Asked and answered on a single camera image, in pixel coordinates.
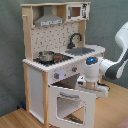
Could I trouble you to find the red oven knob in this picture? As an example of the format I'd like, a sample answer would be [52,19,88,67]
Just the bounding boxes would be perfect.
[54,73,60,79]
[71,66,78,73]

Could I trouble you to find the grey range hood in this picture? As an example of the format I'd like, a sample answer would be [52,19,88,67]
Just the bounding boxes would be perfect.
[35,6,64,27]

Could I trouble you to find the red oven knob left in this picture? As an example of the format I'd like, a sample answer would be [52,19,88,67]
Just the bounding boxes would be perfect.
[54,73,60,79]

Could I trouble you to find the toy microwave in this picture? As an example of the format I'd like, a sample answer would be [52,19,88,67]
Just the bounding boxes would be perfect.
[66,3,90,21]

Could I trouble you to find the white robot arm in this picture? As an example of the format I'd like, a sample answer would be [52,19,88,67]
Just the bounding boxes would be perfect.
[75,22,128,98]

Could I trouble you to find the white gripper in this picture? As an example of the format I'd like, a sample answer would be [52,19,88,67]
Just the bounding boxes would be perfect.
[75,76,110,98]

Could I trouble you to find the grey toy sink basin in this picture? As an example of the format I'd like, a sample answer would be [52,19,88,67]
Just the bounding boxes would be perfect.
[66,47,94,56]

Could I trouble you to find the black toy faucet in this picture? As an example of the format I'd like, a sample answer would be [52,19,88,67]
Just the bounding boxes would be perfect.
[67,33,82,49]

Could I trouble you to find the red oven knob right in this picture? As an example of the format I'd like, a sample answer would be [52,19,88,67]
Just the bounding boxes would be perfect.
[71,66,78,73]

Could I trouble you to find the silver toy pot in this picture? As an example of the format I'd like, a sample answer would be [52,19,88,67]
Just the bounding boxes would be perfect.
[39,51,54,62]

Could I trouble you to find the white oven door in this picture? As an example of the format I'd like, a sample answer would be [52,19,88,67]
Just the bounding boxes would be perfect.
[49,86,96,128]

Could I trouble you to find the black toy stovetop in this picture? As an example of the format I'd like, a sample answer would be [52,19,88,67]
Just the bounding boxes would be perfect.
[35,53,71,66]

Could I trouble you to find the wooden toy kitchen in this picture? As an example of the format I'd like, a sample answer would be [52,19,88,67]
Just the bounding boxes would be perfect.
[22,2,105,128]

